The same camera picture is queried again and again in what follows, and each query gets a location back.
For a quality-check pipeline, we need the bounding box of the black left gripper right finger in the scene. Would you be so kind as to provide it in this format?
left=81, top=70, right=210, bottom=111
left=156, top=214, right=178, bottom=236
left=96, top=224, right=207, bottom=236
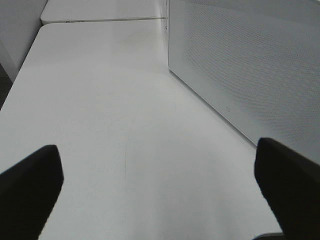
left=254, top=137, right=320, bottom=240

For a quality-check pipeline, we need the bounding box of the white adjacent table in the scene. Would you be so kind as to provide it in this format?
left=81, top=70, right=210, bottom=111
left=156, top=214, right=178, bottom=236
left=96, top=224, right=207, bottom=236
left=40, top=0, right=169, bottom=25

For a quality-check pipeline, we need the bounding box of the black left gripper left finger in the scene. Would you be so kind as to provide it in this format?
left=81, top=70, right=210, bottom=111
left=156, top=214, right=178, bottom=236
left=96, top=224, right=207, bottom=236
left=0, top=145, right=64, bottom=240

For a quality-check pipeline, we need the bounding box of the white microwave door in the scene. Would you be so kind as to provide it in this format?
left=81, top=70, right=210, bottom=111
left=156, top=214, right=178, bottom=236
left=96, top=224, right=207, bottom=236
left=168, top=0, right=320, bottom=162

